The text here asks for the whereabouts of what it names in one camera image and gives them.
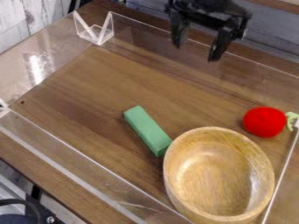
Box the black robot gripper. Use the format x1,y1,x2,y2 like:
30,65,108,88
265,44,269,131
164,0,253,62

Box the red plush tomato toy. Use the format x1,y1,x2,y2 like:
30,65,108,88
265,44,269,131
242,107,299,138

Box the green rectangular block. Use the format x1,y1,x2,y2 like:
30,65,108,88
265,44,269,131
124,106,172,157

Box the wooden bowl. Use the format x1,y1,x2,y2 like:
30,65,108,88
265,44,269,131
163,127,275,224

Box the black table clamp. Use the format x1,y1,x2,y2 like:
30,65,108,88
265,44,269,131
26,185,66,224

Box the clear acrylic back wall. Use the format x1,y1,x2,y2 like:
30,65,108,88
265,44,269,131
102,11,299,126

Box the clear acrylic wall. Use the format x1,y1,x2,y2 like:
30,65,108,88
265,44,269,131
261,118,299,224
102,11,299,126
0,108,192,224
0,17,111,113

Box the clear acrylic corner bracket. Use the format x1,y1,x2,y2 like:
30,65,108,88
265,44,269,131
72,11,115,46

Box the clear acrylic left wall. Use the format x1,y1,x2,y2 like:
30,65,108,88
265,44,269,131
0,17,111,113

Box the clear acrylic front wall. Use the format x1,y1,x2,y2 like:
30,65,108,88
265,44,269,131
0,108,192,224

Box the clear acrylic right wall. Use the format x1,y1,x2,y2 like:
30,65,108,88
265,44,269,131
261,118,299,224

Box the black cable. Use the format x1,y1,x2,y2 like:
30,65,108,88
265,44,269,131
0,198,40,224

